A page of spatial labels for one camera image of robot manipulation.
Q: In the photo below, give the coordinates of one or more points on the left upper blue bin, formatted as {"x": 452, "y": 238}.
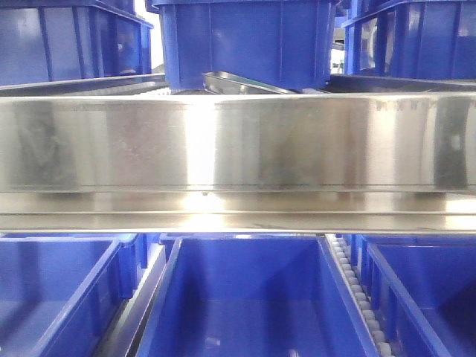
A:
{"x": 45, "y": 41}

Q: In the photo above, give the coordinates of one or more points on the lower white roller track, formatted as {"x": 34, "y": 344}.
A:
{"x": 341, "y": 255}

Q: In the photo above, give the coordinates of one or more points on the centre lower blue bin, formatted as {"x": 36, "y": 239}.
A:
{"x": 260, "y": 296}

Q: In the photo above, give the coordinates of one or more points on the left lower blue bin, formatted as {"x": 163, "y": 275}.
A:
{"x": 59, "y": 294}

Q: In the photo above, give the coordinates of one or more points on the right upper blue bin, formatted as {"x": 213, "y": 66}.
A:
{"x": 432, "y": 40}

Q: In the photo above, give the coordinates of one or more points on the steel shelf front rail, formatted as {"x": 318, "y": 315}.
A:
{"x": 375, "y": 163}

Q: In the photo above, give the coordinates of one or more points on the right lower blue bin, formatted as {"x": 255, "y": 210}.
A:
{"x": 421, "y": 290}

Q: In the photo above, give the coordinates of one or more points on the centre upper blue bin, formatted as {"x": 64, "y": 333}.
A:
{"x": 283, "y": 43}

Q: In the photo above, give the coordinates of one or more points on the blue bin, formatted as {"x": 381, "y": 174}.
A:
{"x": 283, "y": 43}
{"x": 421, "y": 290}
{"x": 45, "y": 41}
{"x": 260, "y": 296}
{"x": 432, "y": 40}
{"x": 59, "y": 294}

